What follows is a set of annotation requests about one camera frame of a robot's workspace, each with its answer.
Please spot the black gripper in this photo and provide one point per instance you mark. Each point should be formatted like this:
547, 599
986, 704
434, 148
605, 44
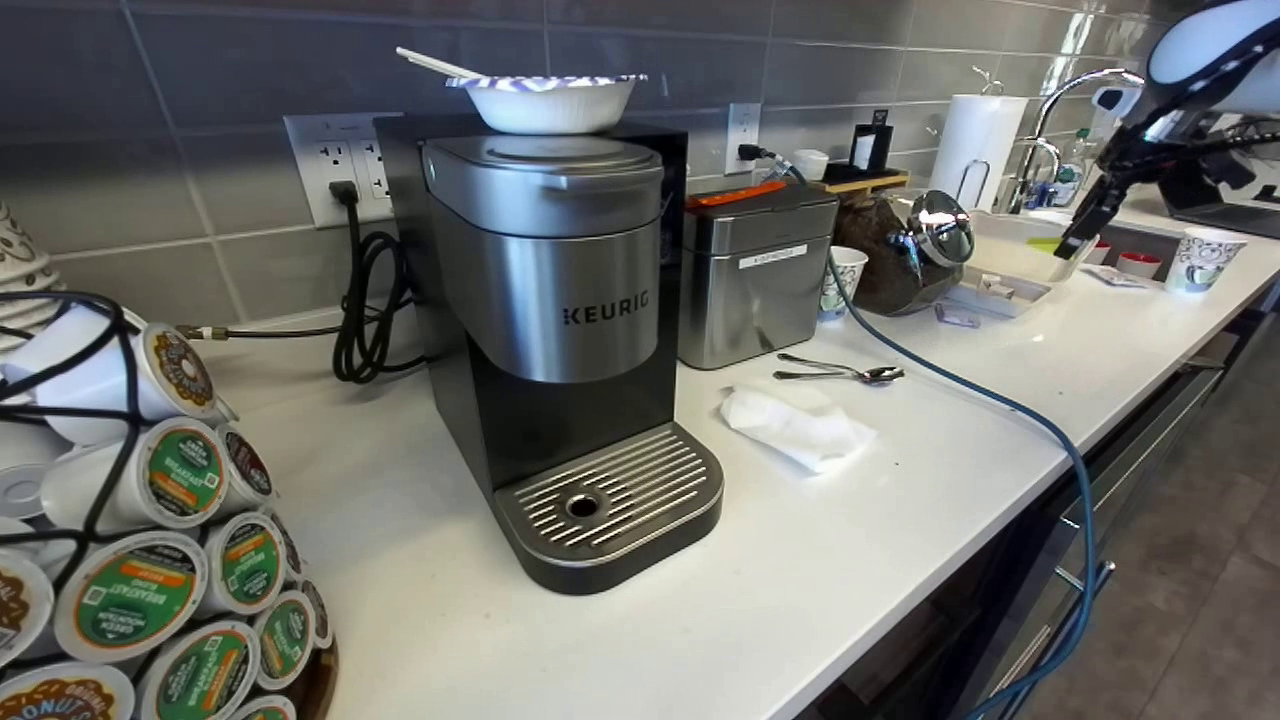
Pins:
1157, 144

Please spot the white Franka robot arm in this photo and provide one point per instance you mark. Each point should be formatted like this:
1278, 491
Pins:
1223, 44

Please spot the sink basin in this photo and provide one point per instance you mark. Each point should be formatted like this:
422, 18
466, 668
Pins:
1134, 250

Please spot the dish soap bottle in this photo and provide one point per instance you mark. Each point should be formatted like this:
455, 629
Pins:
1065, 167

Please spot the chrome faucet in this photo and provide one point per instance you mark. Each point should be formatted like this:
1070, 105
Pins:
1063, 111

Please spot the small patterned paper cup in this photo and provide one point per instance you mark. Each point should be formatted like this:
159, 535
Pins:
1206, 262

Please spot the metal paper towel holder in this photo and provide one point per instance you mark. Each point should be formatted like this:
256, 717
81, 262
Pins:
968, 183

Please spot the white paper towel roll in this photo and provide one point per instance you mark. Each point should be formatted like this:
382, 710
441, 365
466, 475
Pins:
979, 140

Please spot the dark round glass jar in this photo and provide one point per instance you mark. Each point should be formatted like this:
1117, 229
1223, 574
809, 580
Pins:
914, 250

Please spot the wooden rack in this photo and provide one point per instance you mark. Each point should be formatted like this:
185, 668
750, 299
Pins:
866, 183

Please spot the black box device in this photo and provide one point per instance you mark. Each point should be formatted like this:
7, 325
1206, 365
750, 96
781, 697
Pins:
873, 140

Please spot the small white cup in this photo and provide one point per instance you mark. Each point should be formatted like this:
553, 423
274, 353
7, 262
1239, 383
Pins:
840, 283

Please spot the metal spoon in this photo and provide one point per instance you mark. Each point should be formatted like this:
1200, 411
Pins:
807, 356
853, 373

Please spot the stainless steel canister box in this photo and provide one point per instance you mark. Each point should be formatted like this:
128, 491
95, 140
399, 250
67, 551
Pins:
744, 275

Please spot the crumpled white napkin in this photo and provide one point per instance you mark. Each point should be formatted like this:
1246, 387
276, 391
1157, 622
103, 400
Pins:
794, 426

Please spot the Keurig coffee machine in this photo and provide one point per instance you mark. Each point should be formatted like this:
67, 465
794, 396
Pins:
562, 334

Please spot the white bowl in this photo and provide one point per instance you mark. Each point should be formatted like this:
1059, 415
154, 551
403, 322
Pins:
547, 105

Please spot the white plastic spoon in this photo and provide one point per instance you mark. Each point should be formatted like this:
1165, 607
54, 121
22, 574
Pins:
441, 63

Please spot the brown label coffee pod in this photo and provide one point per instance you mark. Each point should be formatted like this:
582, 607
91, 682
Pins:
19, 607
67, 697
249, 463
181, 369

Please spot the green label coffee pod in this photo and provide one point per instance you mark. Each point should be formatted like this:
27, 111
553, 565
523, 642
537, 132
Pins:
203, 675
124, 599
284, 637
175, 475
249, 562
266, 710

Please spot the white wall outlet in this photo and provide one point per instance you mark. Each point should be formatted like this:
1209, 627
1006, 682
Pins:
741, 129
334, 163

